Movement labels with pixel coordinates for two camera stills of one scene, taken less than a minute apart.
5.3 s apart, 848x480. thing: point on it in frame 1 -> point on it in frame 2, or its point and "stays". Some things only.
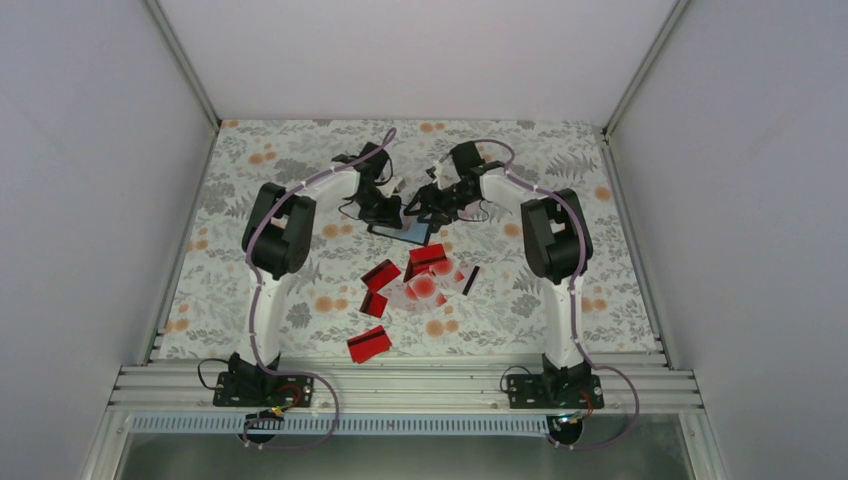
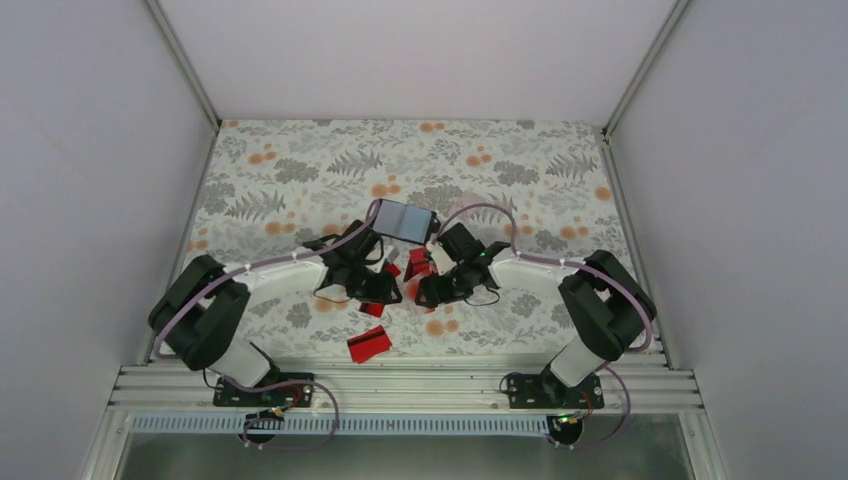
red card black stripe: [369, 344] stays
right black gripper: [435, 206] -> [436, 293]
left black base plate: [245, 385] stays
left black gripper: [388, 218] -> [380, 293]
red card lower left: [374, 304] stays
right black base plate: [543, 391] stays
